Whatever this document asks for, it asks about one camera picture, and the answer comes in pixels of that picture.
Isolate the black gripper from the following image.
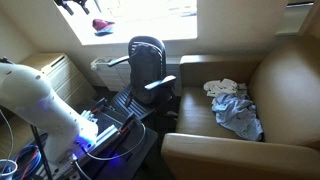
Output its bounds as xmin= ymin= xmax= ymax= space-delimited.
xmin=53 ymin=0 xmax=91 ymax=17

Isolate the blue striped garment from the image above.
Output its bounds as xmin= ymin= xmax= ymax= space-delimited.
xmin=211 ymin=92 xmax=265 ymax=142

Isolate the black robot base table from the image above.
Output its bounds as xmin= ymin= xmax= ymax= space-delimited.
xmin=39 ymin=98 xmax=159 ymax=180

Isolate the black office chair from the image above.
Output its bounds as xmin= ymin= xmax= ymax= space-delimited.
xmin=107 ymin=35 xmax=180 ymax=122

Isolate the white crumpled garment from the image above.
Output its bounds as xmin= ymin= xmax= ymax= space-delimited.
xmin=203 ymin=78 xmax=250 ymax=100

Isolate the tan leather sofa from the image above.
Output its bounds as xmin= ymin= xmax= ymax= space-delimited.
xmin=160 ymin=33 xmax=320 ymax=180

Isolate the red and white cap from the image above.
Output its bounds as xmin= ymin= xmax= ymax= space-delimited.
xmin=92 ymin=18 xmax=116 ymax=37

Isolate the black clamp with red tip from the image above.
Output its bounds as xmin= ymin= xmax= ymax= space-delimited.
xmin=118 ymin=112 xmax=138 ymax=135
xmin=89 ymin=97 xmax=110 ymax=115

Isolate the white plastic cup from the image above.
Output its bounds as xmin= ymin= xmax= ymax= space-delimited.
xmin=0 ymin=159 xmax=19 ymax=180

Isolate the white wall radiator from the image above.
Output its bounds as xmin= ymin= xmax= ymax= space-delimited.
xmin=90 ymin=55 xmax=184 ymax=97

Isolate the thin white cable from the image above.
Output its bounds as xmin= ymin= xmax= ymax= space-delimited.
xmin=0 ymin=109 xmax=15 ymax=175

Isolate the white looping cable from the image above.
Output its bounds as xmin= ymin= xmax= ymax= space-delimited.
xmin=71 ymin=121 xmax=148 ymax=180

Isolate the black hanging cable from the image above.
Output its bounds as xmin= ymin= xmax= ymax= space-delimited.
xmin=29 ymin=123 xmax=54 ymax=180

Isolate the blue cable bundle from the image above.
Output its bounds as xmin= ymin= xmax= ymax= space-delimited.
xmin=9 ymin=143 xmax=45 ymax=180

